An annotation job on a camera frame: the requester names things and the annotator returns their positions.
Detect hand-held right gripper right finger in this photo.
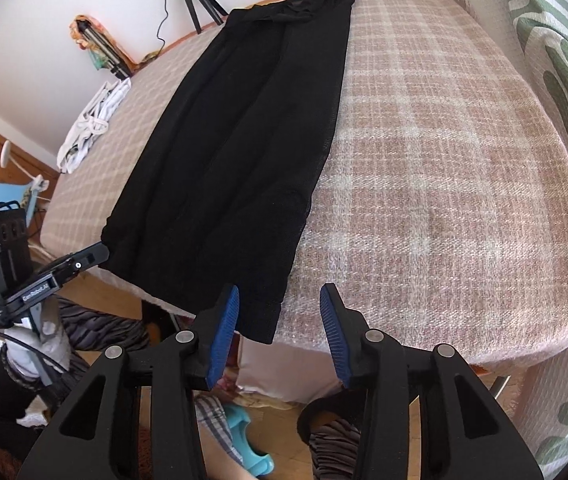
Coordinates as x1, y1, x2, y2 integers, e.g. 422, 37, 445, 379
319, 283, 545, 480

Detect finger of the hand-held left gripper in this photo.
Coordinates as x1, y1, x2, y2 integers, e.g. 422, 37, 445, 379
65, 241, 111, 272

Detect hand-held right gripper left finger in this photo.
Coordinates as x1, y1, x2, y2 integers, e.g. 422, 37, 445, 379
14, 284, 241, 480

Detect black pants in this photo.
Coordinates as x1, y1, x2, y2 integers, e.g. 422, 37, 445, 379
101, 0, 360, 345

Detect white clothes pile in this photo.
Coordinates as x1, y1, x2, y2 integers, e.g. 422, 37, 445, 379
56, 79, 133, 175

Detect person's left hand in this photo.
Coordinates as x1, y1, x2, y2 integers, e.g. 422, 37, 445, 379
3, 306, 71, 377

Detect light blue chair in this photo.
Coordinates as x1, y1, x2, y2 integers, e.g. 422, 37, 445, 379
0, 182, 36, 235

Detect person's striped-trouser leg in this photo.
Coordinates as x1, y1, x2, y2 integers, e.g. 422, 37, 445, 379
296, 396, 366, 480
53, 296, 147, 363

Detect grey plaid cloth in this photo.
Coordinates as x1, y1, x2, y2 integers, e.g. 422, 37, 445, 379
193, 394, 246, 467

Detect white desk lamp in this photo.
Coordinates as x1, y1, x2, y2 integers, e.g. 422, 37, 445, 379
0, 140, 50, 197

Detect teal slipper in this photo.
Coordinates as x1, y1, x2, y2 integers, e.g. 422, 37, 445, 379
220, 404, 276, 477

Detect pink plaid blanket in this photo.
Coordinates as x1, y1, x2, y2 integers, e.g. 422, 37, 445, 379
39, 0, 568, 367

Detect folded tripod with orange fabric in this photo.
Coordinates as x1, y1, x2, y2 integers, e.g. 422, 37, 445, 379
68, 13, 161, 79

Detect green patterned white cloth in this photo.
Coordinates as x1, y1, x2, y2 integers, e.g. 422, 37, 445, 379
445, 0, 568, 480

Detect black power cable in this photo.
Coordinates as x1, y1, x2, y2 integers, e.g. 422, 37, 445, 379
155, 0, 173, 53

